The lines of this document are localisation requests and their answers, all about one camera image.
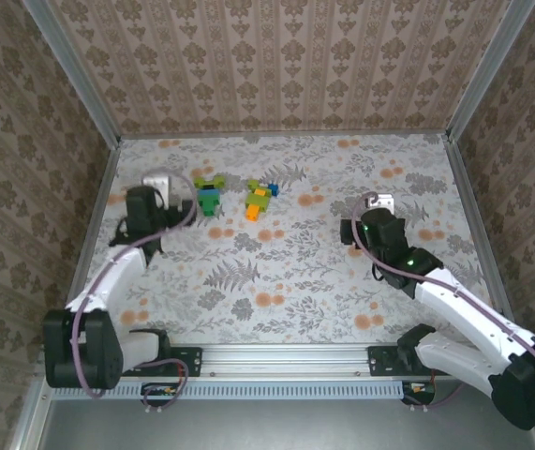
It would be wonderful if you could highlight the dark green lego brick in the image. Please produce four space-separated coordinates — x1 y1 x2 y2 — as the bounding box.
198 192 222 218

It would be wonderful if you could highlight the small black electronics module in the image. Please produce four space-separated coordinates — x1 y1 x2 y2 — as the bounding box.
141 382 180 408
400 380 438 407

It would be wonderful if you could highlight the grey metal panel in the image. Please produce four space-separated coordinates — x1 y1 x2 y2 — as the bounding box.
37 379 535 450

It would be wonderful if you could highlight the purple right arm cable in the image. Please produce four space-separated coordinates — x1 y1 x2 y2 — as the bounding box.
350 190 535 419

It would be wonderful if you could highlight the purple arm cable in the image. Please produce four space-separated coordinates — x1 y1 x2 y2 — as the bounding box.
350 190 535 419
69 169 199 417

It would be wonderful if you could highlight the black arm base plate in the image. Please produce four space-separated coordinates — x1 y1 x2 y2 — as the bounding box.
367 344 439 378
168 345 203 378

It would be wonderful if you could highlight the thin aluminium table edge rail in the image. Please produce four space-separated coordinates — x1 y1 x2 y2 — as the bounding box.
119 131 451 141

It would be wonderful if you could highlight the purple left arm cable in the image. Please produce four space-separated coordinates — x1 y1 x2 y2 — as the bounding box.
69 169 199 417

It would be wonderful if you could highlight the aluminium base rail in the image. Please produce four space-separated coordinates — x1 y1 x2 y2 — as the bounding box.
37 340 498 382

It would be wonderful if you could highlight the aluminium frame post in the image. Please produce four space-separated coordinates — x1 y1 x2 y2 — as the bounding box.
445 0 535 144
22 0 123 147

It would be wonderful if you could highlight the white slotted cable duct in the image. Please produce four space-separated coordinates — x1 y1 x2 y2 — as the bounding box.
53 380 407 401

